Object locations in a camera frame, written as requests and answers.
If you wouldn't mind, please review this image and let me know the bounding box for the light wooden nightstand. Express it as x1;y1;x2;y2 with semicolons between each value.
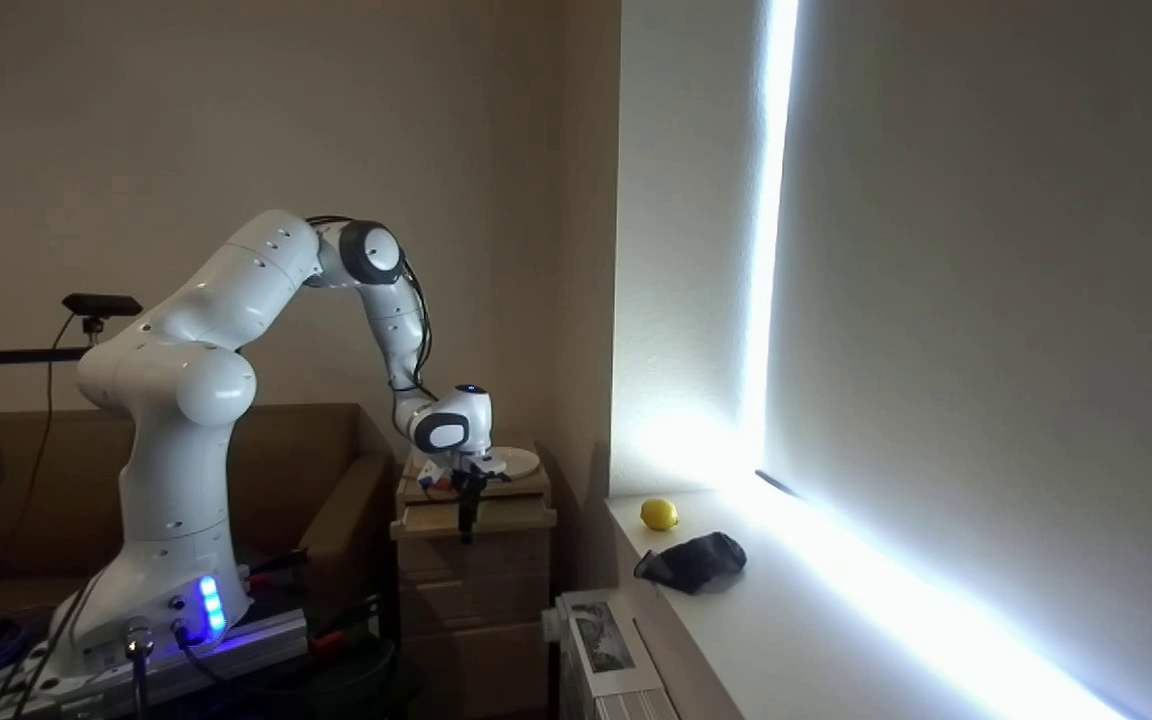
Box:
389;454;566;720

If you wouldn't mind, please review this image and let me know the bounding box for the yellow lemon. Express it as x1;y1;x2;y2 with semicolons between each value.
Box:
637;498;686;535

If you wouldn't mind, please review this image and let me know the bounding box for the white round plate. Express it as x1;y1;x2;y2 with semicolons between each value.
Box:
487;443;547;484

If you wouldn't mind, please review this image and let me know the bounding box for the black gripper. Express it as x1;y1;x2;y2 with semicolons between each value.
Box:
432;454;495;546

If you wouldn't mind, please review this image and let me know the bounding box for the AC unit control panel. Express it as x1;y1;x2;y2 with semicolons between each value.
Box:
562;598;637;680

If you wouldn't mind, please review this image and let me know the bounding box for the white window sill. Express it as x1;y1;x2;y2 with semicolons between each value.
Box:
601;484;1141;720

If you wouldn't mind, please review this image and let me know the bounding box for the tan leather armchair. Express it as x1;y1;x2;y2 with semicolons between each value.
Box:
0;401;402;633

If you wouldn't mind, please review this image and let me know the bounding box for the white roller blind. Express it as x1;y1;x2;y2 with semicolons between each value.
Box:
763;0;1152;720

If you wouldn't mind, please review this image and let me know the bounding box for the black camera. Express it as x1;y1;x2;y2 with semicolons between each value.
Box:
61;289;148;336

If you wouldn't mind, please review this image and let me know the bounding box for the black boom bar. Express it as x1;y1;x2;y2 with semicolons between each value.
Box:
0;344;93;371

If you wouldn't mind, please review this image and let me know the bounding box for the light wooden drawer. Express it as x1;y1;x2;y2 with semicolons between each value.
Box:
389;510;562;598

